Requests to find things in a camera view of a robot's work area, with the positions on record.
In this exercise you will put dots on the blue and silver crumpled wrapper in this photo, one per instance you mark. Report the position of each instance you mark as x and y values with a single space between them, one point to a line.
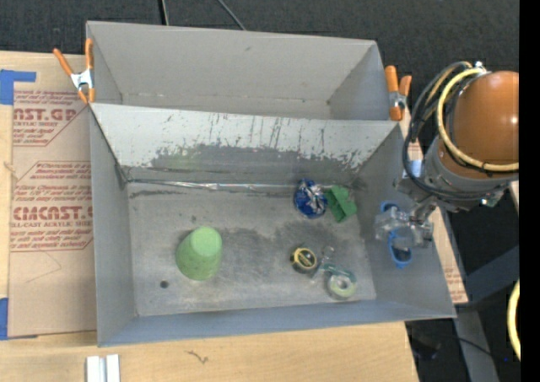
310 199

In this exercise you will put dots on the brown cardboard board red print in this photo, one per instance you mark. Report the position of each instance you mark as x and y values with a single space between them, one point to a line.
46 203

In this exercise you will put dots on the light green plastic cup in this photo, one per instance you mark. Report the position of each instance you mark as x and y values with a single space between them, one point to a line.
198 254

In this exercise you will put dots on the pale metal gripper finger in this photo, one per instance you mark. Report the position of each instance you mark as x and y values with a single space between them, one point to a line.
390 224
417 235

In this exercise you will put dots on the yellow and black tape measure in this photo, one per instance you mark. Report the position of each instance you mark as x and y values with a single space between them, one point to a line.
304 260

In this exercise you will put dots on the grey metal bin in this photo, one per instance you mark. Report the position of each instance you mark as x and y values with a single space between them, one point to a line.
253 220

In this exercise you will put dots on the green toy block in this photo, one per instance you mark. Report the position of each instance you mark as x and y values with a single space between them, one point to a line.
341 203

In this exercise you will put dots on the clear dispenser with green tape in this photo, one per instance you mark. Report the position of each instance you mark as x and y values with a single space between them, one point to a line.
341 284

